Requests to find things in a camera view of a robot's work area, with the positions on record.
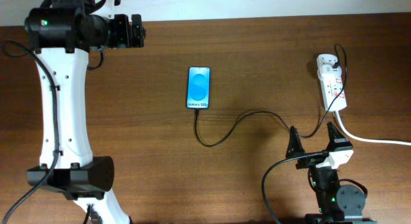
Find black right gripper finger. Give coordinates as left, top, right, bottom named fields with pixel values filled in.
left=285, top=126, right=305, bottom=159
left=327, top=122, right=349, bottom=147

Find black USB charging cable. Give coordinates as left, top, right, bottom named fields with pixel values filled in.
left=194, top=43, right=348, bottom=148

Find blue Galaxy smartphone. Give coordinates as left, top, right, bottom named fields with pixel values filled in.
left=186, top=67, right=211, bottom=109

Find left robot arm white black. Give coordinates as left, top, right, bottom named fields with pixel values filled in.
left=24, top=0, right=145, bottom=223

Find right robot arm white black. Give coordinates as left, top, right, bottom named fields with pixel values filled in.
left=286, top=122, right=368, bottom=223

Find white USB charger adapter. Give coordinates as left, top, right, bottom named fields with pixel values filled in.
left=317, top=54, right=342, bottom=81

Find white power strip red switches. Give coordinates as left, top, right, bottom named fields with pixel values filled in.
left=316, top=54, right=348, bottom=113

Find white power strip cord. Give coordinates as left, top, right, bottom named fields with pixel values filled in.
left=335, top=110, right=411, bottom=146

